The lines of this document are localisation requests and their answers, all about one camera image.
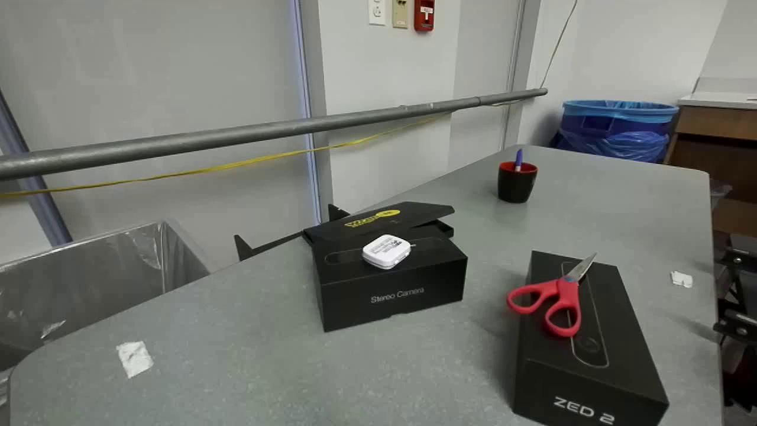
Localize small white device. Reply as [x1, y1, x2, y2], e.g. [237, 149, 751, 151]
[360, 232, 415, 272]

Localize flat black box yellow sticker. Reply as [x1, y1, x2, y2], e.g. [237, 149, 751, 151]
[304, 200, 457, 248]

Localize black box with white device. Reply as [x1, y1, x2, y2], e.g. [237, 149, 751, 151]
[304, 222, 472, 334]

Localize black mug red inside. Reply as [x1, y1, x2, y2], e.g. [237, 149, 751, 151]
[497, 158, 539, 205]

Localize red fire alarm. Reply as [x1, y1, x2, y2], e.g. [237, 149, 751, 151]
[411, 0, 439, 36]

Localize blue trash bin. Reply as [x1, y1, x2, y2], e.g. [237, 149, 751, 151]
[549, 97, 682, 166]

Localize black box under scissors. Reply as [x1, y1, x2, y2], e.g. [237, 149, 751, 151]
[512, 248, 673, 426]

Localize grey bin clear liner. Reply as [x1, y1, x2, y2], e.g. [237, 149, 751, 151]
[0, 221, 213, 375]

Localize wooden desk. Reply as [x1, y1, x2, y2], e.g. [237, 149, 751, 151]
[664, 77, 757, 240]

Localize grey metal pipe rail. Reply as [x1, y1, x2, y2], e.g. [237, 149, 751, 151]
[0, 85, 551, 183]

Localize yellow cable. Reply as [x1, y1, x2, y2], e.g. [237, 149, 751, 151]
[0, 127, 411, 203]

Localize red handled scissors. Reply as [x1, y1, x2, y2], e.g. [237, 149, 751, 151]
[504, 253, 599, 340]

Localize beige wall plate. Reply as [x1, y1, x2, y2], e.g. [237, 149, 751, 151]
[391, 0, 411, 32]

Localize white light switch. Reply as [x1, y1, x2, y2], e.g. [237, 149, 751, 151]
[368, 0, 391, 28]

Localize thin black wall wire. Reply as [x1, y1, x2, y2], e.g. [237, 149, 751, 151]
[539, 0, 583, 91]

